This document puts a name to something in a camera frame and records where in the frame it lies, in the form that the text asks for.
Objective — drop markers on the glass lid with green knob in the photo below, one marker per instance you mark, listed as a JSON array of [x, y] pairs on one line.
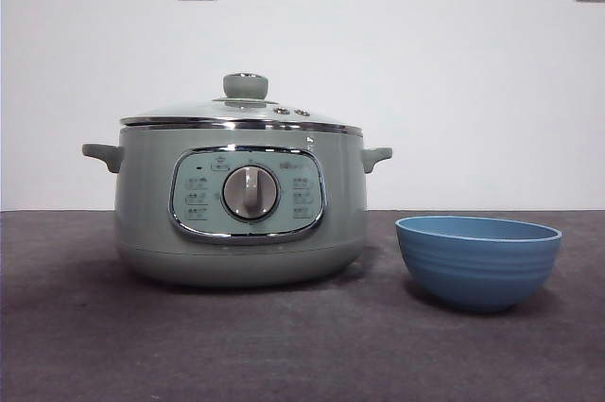
[[245, 87]]

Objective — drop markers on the blue ribbed bowl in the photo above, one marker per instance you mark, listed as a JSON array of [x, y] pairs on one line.
[[477, 269]]

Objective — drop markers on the green electric steamer pot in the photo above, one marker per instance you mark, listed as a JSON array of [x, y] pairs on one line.
[[142, 208]]

